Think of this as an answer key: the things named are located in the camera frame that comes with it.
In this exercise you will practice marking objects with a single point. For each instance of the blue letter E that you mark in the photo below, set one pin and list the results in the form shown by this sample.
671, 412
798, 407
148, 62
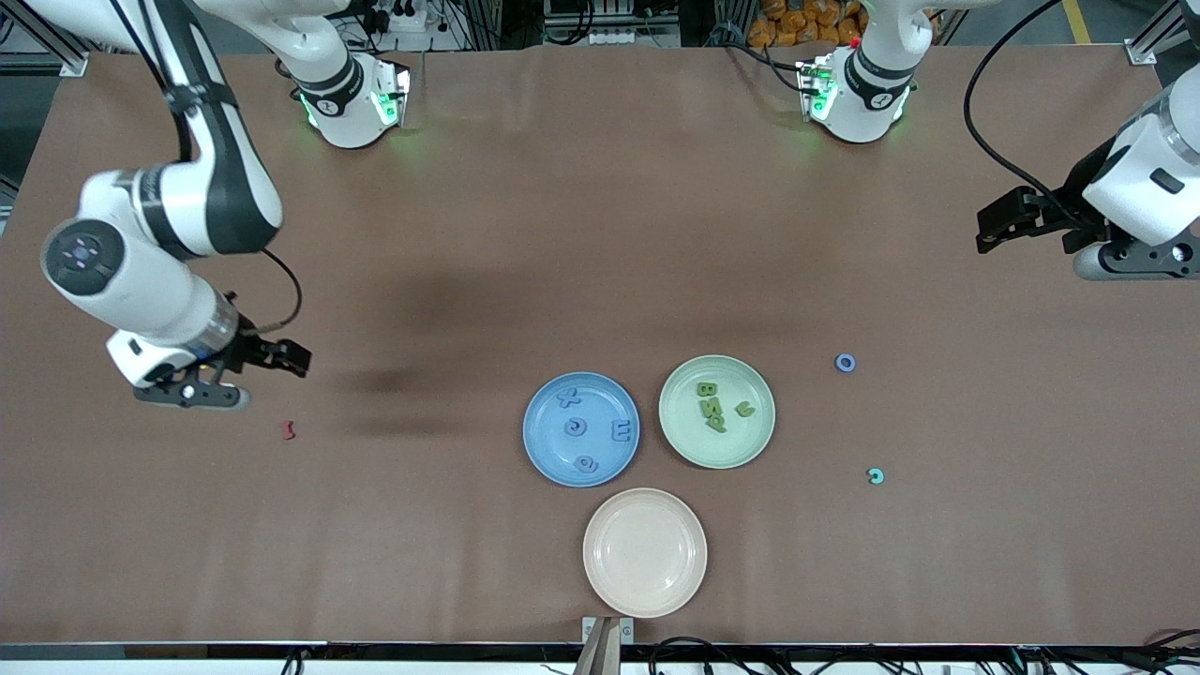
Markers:
620, 432

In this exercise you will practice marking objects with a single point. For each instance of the green plate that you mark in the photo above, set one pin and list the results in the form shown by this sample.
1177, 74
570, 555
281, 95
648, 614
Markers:
717, 450

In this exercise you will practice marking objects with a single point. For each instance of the green letter J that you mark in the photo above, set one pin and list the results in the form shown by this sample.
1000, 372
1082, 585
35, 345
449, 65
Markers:
744, 410

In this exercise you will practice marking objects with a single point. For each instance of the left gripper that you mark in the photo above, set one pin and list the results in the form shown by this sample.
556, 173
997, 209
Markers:
1066, 202

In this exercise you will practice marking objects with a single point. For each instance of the blue letter D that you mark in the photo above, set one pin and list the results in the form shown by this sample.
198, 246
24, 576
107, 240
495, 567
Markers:
581, 464

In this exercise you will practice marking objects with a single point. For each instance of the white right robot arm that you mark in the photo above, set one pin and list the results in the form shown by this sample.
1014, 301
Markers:
122, 281

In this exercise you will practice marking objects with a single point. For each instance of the blue letter G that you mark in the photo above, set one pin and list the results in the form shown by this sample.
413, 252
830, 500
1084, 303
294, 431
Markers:
570, 428

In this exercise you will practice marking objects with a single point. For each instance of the green letter P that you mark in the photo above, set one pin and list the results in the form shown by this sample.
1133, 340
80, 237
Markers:
717, 425

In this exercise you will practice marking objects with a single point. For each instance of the teal letter C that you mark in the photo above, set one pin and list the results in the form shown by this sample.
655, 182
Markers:
870, 476

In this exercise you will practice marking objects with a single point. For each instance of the blue plate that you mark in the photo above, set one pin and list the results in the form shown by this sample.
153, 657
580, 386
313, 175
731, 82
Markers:
600, 403

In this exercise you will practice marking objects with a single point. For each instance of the aluminium frame profile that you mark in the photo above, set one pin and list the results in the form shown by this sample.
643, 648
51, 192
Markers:
1153, 37
73, 64

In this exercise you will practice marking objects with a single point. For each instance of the white power strip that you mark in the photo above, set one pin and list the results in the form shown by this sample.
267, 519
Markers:
614, 37
403, 17

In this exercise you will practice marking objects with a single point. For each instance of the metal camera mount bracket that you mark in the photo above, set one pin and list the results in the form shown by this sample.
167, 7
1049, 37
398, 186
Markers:
605, 633

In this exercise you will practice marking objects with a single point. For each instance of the green letter N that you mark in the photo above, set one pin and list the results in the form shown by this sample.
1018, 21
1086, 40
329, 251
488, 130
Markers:
710, 407

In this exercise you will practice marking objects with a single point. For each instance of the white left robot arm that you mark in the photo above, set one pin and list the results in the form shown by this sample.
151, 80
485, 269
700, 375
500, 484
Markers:
867, 94

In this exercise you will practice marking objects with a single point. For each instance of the brown table cover sheet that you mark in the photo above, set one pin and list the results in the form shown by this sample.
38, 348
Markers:
600, 234

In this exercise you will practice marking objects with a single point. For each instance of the aluminium table edge rail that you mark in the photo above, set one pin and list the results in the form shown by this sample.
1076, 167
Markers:
187, 651

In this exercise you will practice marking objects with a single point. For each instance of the blue letter O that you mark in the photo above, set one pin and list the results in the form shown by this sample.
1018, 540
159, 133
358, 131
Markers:
837, 363

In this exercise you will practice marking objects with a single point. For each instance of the blue letter X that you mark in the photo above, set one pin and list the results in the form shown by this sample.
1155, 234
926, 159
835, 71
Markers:
568, 398

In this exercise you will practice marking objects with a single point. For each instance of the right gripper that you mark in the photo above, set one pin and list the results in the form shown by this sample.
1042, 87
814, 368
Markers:
247, 348

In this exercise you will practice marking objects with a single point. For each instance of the beige plate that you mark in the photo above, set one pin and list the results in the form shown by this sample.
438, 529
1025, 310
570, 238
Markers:
645, 553

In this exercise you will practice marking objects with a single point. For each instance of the pile of orange objects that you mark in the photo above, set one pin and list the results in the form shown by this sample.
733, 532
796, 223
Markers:
806, 23

